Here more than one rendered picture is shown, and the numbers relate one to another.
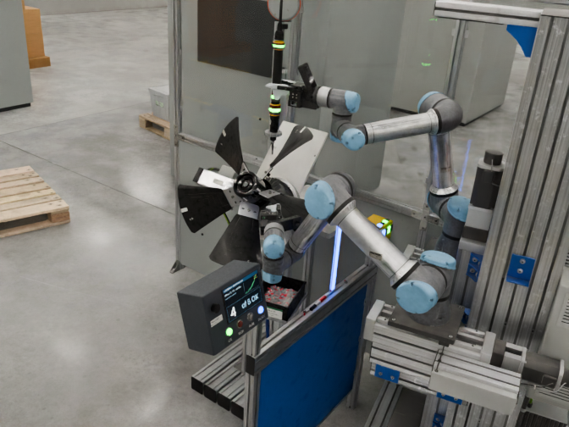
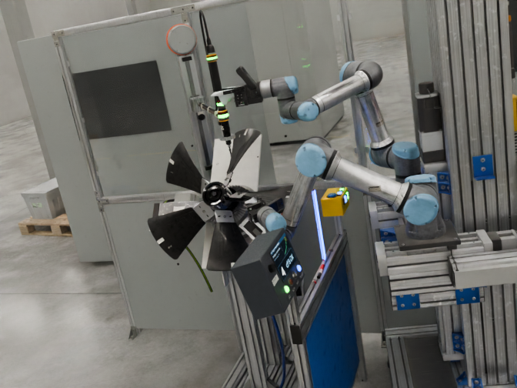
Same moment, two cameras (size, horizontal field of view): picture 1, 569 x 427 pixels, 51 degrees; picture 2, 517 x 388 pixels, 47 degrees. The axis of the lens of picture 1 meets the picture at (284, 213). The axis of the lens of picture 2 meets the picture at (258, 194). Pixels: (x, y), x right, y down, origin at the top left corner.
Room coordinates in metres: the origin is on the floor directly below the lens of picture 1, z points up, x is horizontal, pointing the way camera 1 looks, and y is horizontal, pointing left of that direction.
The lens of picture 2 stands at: (-0.24, 0.55, 1.97)
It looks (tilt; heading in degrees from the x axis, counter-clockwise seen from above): 17 degrees down; 347
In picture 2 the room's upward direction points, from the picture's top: 11 degrees counter-clockwise
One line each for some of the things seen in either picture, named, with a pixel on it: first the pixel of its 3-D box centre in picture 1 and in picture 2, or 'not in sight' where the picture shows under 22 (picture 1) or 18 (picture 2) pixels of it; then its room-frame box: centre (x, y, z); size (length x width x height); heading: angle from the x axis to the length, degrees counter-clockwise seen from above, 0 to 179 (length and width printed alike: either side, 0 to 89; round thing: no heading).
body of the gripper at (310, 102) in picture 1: (305, 95); (248, 93); (2.26, -0.05, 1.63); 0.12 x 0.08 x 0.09; 65
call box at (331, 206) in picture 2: (373, 233); (335, 202); (2.35, -0.40, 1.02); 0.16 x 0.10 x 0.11; 145
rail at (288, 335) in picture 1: (320, 309); (323, 278); (2.02, -0.17, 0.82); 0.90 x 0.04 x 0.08; 145
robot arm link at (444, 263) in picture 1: (435, 272); (421, 192); (1.72, -0.51, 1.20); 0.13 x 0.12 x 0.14; 149
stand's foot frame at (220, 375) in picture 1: (261, 370); (268, 382); (2.55, 0.06, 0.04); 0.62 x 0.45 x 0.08; 145
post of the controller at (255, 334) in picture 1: (255, 330); (291, 299); (1.67, 0.07, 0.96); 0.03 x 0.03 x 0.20; 55
